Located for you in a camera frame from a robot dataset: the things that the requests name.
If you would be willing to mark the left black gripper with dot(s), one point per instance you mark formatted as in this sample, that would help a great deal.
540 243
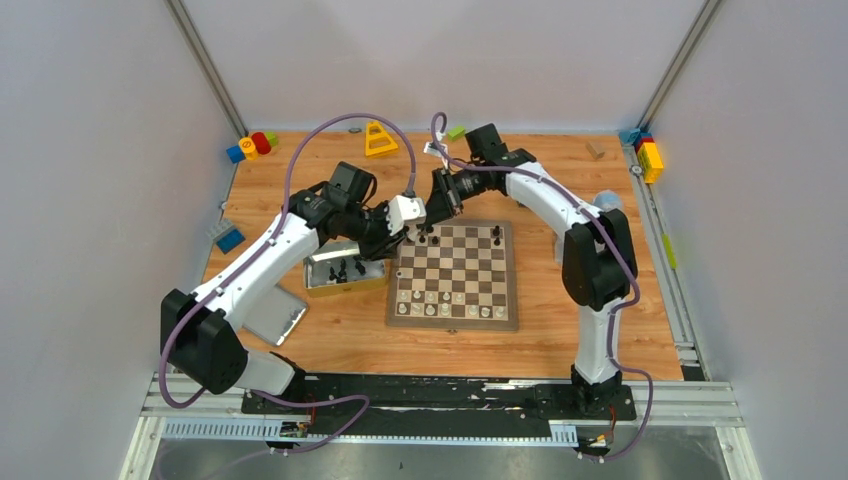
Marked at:
387 237

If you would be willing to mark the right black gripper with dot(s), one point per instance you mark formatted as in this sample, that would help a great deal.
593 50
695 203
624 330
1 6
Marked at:
443 205

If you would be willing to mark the wooden chess board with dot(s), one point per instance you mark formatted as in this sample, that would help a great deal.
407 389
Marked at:
460 275

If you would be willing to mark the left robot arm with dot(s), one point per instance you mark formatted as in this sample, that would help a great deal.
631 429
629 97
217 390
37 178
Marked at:
199 329

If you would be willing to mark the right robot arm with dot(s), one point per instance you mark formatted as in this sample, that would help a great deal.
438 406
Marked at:
599 269

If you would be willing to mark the green block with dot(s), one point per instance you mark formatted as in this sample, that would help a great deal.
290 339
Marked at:
455 133

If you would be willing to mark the gold metal tin box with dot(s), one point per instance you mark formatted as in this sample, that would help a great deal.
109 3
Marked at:
337 268

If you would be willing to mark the yellow triangle toy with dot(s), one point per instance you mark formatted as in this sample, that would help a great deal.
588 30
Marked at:
378 142

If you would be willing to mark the colourful round blocks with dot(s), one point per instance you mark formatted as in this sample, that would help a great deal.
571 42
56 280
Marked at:
252 147

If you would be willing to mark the brown wooden block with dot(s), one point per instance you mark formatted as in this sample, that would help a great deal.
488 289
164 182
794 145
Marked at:
595 150

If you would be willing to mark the blue toy brick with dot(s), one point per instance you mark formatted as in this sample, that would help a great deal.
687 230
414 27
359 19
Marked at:
226 236

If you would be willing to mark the silver tin lid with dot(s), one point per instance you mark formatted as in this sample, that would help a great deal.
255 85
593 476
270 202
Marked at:
275 315

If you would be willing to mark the stacked colourful bricks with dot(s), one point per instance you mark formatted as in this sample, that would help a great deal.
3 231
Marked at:
647 153

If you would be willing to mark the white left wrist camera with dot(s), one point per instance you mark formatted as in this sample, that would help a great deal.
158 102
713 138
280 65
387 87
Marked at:
405 211

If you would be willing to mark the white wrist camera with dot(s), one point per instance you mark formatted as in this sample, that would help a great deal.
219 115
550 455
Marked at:
405 211
436 149

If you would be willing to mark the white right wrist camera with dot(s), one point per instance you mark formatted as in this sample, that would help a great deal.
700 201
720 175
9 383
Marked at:
436 149

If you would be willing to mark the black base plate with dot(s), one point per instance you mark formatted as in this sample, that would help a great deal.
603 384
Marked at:
453 406

